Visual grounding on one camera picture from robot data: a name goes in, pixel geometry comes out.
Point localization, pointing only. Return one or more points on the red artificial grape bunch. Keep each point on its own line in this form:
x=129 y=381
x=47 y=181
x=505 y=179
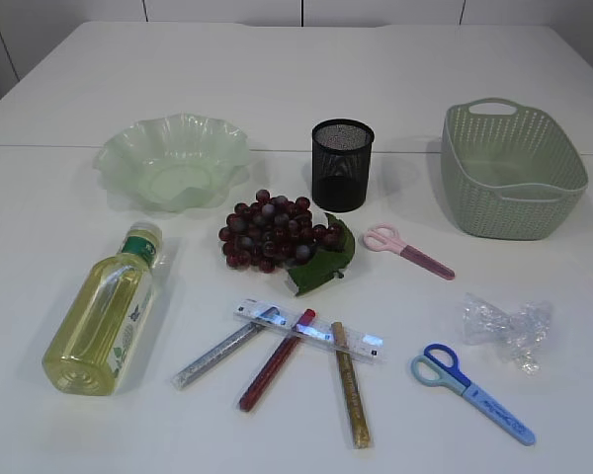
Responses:
x=275 y=232

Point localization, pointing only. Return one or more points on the pink scissors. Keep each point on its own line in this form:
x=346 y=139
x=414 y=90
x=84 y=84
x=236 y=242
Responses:
x=386 y=238

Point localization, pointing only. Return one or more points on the blue scissors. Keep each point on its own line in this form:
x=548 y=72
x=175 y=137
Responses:
x=439 y=365

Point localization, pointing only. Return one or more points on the yellow tea bottle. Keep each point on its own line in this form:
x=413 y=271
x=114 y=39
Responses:
x=91 y=349

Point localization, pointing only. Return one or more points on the clear plastic sheet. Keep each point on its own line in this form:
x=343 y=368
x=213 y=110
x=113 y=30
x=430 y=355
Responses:
x=516 y=336

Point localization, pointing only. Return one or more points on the silver glitter pen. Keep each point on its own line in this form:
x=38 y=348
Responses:
x=228 y=346

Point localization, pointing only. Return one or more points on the red glitter pen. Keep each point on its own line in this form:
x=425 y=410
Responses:
x=274 y=364

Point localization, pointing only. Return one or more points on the black mesh pen holder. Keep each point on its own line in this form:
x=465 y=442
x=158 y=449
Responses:
x=341 y=160

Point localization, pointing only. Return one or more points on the clear plastic ruler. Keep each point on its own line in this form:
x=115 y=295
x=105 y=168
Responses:
x=359 y=345

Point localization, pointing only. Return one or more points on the gold glitter pen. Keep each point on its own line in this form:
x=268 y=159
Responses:
x=361 y=437

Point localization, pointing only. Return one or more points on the green woven plastic basket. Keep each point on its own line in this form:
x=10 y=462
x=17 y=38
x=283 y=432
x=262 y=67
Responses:
x=509 y=172

